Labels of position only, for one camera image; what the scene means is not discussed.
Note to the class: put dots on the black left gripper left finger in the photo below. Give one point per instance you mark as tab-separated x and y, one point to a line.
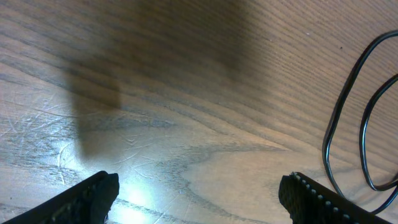
86	202

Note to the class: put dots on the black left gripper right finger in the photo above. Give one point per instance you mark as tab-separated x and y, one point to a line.
308	202

